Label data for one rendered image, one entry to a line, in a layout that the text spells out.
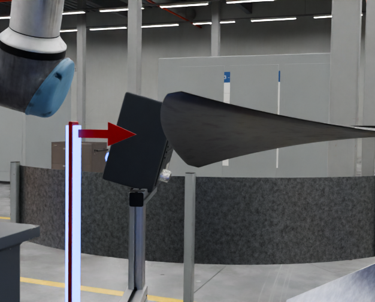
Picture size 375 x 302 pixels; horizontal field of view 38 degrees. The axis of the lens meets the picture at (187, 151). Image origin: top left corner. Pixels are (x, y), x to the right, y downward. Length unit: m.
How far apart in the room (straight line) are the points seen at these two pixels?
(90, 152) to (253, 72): 2.41
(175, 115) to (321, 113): 6.20
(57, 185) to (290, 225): 1.16
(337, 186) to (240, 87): 4.39
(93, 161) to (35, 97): 6.42
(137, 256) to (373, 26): 9.99
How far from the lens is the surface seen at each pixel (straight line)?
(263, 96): 6.80
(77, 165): 0.55
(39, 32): 0.96
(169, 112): 0.49
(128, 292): 1.09
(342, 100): 4.93
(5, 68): 0.98
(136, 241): 1.09
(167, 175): 1.15
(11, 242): 0.97
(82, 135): 0.54
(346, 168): 4.94
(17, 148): 10.38
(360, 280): 0.56
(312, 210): 2.57
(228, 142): 0.58
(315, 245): 2.61
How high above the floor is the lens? 1.19
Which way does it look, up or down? 3 degrees down
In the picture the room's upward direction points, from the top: 1 degrees clockwise
